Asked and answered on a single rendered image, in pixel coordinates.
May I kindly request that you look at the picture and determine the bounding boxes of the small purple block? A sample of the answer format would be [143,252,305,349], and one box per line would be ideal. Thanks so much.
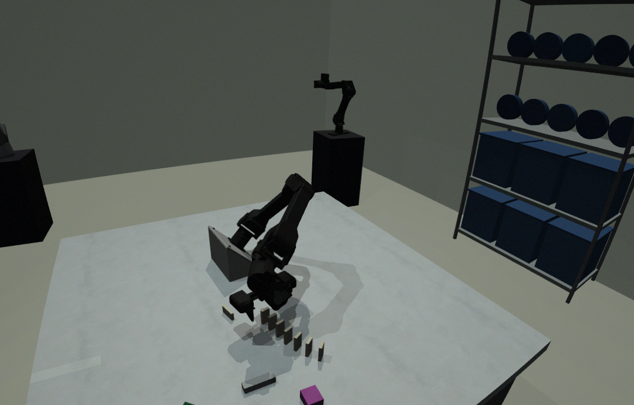
[300,385,324,405]

